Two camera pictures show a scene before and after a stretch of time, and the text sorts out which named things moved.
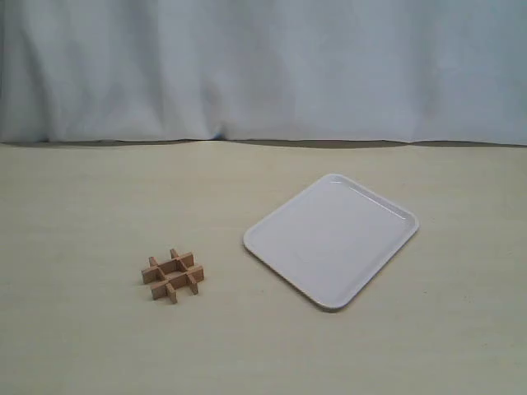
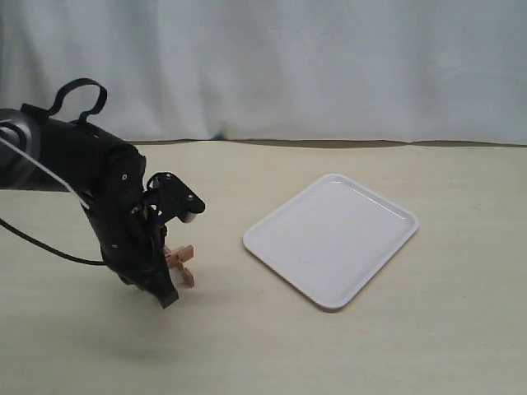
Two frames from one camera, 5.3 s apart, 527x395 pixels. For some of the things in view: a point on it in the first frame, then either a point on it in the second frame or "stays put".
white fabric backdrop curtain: [445, 72] stays put
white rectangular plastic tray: [332, 238] stays put
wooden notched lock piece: [195, 276] to [173, 260]
